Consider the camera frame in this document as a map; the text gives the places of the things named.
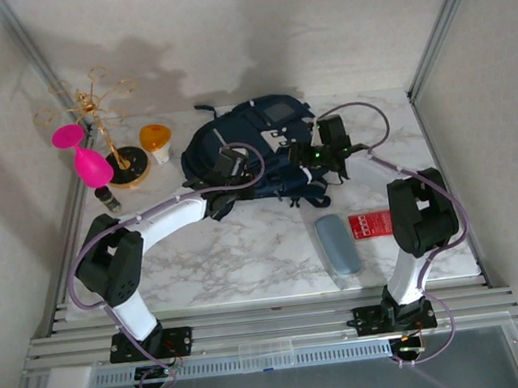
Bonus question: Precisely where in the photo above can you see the red card packet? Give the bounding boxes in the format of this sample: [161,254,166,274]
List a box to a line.
[347,209,394,241]

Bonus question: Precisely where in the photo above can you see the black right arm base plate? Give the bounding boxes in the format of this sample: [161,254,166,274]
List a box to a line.
[344,298,437,338]

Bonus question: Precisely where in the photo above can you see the slotted grey cable tray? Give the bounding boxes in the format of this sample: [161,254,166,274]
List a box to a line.
[89,337,393,388]

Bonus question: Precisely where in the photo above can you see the gold wire glass rack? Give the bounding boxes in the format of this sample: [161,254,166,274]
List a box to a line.
[28,62,153,197]

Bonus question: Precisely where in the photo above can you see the white foam block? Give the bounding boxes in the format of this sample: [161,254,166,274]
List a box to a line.
[40,364,95,388]

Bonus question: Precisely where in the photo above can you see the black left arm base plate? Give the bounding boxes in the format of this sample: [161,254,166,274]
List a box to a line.
[106,324,196,364]

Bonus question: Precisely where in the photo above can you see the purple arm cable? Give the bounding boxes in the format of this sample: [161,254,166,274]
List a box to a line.
[53,138,289,388]
[312,91,484,377]

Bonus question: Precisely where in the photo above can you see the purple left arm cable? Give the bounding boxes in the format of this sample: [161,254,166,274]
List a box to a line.
[53,138,289,388]

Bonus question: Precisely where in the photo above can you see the blue-grey glasses case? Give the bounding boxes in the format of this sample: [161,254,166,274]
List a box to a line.
[312,211,363,279]

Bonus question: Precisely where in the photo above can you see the navy blue student backpack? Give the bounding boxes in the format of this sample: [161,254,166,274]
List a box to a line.
[172,88,336,222]

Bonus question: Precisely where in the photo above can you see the aluminium table frame rails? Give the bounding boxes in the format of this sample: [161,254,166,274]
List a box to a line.
[17,268,518,382]

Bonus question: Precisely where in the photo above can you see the aluminium frame post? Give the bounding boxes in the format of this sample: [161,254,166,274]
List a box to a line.
[0,0,100,155]
[396,0,502,104]

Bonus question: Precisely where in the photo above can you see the clear plastic compartment box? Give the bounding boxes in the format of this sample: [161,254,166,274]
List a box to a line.
[238,337,297,373]

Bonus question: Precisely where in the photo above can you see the small circuit board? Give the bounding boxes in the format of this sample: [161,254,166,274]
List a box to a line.
[133,363,180,385]
[391,333,428,358]

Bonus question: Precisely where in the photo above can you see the white cup with orange lid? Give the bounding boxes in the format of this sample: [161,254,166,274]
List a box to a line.
[137,122,176,168]

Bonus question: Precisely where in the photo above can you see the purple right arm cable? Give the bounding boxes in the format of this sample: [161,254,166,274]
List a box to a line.
[312,91,484,377]

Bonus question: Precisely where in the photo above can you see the small dark bottle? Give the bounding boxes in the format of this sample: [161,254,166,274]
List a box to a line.
[93,183,123,217]

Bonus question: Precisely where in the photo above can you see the pink plastic goblet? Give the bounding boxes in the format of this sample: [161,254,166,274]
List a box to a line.
[50,120,116,194]

